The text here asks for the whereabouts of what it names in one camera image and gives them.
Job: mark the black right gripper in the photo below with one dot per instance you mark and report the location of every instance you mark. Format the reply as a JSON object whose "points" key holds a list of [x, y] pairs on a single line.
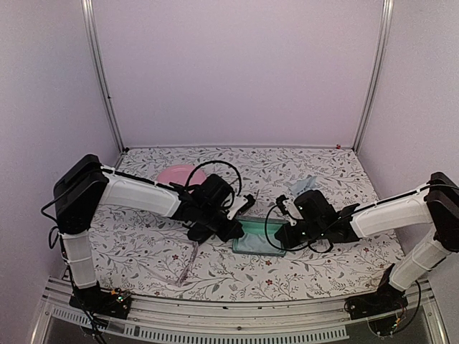
{"points": [[289, 241]]}

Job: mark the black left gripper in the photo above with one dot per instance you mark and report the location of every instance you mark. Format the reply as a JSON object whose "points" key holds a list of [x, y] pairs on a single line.
{"points": [[229, 234]]}

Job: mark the clear purple glasses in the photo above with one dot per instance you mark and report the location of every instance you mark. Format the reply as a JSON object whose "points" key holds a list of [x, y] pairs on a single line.
{"points": [[170, 262]]}

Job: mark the blue-grey cleaning cloth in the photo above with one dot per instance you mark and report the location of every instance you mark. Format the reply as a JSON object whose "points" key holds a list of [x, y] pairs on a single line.
{"points": [[257, 244]]}

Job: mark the grey case green lining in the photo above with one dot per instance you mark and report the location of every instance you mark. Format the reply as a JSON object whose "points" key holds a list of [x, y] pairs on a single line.
{"points": [[257, 226]]}

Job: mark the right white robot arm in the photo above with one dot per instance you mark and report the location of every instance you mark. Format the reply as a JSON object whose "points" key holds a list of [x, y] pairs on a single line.
{"points": [[312, 217]]}

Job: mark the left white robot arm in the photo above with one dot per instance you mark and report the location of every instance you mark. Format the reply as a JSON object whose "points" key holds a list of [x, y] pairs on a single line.
{"points": [[208, 208]]}

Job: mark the crumpled light blue cloth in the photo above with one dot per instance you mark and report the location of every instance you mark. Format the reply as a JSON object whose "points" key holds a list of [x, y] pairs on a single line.
{"points": [[304, 185]]}

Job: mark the pink plate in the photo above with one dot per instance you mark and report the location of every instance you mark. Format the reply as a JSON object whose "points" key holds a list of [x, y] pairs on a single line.
{"points": [[179, 174]]}

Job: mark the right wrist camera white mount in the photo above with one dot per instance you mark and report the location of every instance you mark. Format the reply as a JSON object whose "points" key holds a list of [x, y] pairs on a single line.
{"points": [[288, 209]]}

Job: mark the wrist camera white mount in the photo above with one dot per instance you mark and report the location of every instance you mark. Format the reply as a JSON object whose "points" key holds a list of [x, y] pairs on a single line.
{"points": [[240, 205], [288, 209]]}

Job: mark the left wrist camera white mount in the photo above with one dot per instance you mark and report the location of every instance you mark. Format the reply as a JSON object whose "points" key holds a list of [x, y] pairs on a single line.
{"points": [[240, 205]]}

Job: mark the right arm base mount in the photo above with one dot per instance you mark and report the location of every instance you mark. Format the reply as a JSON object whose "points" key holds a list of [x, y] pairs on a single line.
{"points": [[385, 299]]}

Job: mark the front aluminium rail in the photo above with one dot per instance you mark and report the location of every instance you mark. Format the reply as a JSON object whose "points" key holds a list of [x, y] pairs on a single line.
{"points": [[163, 320]]}

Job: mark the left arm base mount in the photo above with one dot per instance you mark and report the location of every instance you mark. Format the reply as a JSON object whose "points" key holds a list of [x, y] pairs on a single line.
{"points": [[94, 300]]}

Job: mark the right aluminium frame post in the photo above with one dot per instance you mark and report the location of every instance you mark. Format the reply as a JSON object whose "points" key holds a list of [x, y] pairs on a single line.
{"points": [[383, 38]]}

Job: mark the aluminium frame post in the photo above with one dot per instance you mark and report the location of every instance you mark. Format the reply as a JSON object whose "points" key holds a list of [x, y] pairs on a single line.
{"points": [[96, 55], [383, 38]]}

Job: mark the left aluminium frame post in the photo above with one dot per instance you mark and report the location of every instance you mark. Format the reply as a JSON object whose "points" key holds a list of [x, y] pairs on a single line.
{"points": [[96, 55]]}

